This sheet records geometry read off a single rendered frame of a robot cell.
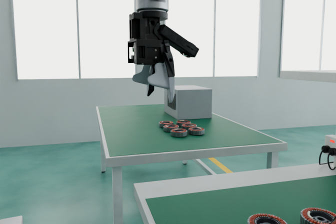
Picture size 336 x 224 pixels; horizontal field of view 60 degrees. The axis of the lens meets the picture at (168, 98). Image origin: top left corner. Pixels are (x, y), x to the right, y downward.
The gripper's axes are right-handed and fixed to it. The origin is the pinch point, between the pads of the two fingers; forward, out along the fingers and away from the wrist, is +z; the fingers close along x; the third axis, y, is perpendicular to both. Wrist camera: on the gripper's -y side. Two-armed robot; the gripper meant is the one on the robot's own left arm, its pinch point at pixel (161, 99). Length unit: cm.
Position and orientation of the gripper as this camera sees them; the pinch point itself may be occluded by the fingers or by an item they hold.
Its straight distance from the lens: 70.1
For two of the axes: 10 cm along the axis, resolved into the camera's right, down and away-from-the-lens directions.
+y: -9.2, 0.5, -4.0
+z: 0.0, 9.9, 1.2
